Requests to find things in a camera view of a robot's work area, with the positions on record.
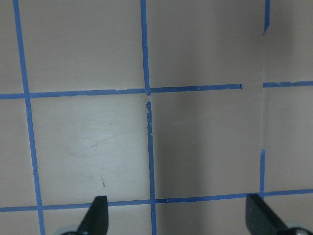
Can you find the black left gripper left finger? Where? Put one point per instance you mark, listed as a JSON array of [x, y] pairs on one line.
[[96, 220]]

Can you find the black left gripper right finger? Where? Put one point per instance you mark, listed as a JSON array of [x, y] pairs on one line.
[[261, 219]]

